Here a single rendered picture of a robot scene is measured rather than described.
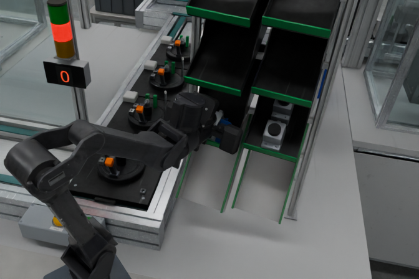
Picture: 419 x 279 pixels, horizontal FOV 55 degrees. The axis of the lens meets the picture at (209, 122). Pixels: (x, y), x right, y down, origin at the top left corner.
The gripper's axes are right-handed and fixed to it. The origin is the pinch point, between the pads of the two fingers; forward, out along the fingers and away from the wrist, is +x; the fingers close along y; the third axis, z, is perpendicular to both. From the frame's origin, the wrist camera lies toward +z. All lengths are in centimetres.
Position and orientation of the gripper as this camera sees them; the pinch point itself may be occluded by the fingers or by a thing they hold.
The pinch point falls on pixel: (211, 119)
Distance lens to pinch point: 95.2
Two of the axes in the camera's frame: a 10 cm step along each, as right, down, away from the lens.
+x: 4.2, -3.2, 8.5
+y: -8.8, -3.7, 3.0
